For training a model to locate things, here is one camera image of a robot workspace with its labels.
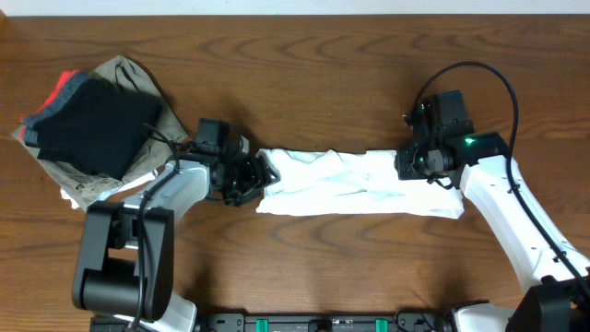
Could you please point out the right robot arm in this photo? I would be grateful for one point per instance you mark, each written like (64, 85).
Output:
(553, 275)

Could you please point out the white printed t-shirt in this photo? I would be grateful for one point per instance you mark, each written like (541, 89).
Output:
(322, 183)

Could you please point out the white folded garment bottom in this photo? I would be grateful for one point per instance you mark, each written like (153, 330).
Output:
(148, 177)

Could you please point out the khaki folded garment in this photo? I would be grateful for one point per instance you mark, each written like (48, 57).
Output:
(85, 189)

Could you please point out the grey blue folded garment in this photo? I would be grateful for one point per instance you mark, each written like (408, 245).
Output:
(31, 135)

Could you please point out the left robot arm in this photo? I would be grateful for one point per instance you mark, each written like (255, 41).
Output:
(125, 264)

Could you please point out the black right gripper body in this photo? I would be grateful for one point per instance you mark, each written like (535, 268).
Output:
(405, 162)

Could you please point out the red folded garment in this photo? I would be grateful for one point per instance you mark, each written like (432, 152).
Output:
(65, 77)

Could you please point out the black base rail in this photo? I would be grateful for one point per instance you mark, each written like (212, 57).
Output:
(401, 321)

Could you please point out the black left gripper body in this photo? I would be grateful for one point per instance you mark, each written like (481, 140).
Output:
(254, 175)

